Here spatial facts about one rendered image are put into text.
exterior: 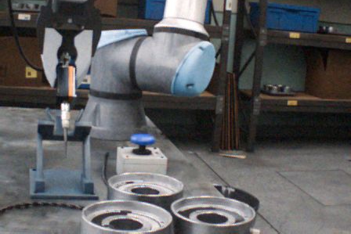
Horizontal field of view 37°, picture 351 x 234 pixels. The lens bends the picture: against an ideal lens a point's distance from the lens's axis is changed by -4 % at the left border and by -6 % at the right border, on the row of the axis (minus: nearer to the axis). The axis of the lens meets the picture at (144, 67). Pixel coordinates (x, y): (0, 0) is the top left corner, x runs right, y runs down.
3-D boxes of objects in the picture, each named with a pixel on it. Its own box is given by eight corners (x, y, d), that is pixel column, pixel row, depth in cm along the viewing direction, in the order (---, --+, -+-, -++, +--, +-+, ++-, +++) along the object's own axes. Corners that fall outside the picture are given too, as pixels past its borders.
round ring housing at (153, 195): (196, 217, 74) (199, 189, 74) (132, 228, 68) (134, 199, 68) (153, 194, 83) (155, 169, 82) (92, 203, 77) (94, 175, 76)
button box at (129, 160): (165, 185, 88) (168, 156, 87) (121, 185, 86) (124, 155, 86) (155, 171, 96) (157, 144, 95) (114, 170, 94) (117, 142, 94)
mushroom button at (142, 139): (155, 167, 89) (157, 138, 88) (131, 167, 88) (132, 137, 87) (150, 161, 92) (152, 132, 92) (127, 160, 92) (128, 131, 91)
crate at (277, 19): (298, 31, 485) (300, 7, 482) (318, 34, 448) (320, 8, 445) (247, 27, 475) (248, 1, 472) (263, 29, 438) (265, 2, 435)
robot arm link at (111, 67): (106, 83, 130) (110, 25, 129) (158, 91, 124) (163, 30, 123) (77, 88, 120) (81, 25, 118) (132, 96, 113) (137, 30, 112)
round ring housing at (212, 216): (157, 246, 63) (159, 216, 63) (180, 218, 73) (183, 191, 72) (244, 263, 60) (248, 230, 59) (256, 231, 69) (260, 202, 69)
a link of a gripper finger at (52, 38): (54, 81, 87) (64, 24, 86) (56, 90, 81) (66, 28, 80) (34, 78, 86) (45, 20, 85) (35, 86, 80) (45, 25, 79)
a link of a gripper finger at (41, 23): (61, 56, 82) (72, -1, 81) (62, 58, 81) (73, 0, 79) (31, 51, 81) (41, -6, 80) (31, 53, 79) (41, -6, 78)
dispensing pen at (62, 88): (56, 151, 74) (57, 45, 82) (55, 161, 78) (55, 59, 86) (72, 152, 75) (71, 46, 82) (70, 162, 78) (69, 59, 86)
